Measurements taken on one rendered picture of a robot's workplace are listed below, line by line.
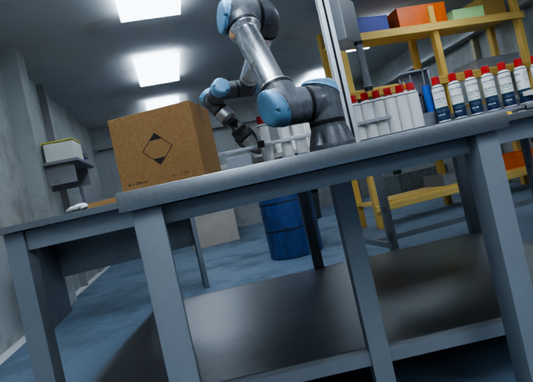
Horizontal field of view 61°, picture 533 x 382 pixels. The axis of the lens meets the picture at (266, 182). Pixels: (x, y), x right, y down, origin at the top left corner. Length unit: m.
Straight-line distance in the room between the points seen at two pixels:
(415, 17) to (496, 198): 5.12
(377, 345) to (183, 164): 0.84
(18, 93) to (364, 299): 4.70
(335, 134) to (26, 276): 1.02
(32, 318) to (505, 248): 1.31
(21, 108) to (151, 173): 4.01
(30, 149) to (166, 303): 4.55
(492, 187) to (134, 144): 1.10
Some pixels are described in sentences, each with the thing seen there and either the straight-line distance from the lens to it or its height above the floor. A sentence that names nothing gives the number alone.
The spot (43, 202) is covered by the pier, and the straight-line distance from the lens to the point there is 5.34.
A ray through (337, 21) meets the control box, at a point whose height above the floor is 1.36.
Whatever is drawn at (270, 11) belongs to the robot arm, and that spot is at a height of 1.37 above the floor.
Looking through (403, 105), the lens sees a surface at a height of 0.99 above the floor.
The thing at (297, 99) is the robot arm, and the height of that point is 1.01.
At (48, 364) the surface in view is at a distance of 1.58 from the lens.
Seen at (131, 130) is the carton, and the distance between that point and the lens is 1.62.
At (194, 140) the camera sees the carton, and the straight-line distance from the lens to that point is 1.53.
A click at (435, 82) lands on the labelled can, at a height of 1.06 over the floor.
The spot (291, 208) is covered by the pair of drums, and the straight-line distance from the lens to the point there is 4.58.
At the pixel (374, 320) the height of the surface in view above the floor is 0.32.
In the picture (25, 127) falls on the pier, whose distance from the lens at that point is 5.46.
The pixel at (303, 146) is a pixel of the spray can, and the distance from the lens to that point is 1.96.
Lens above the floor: 0.78
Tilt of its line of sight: 1 degrees up
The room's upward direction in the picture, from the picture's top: 13 degrees counter-clockwise
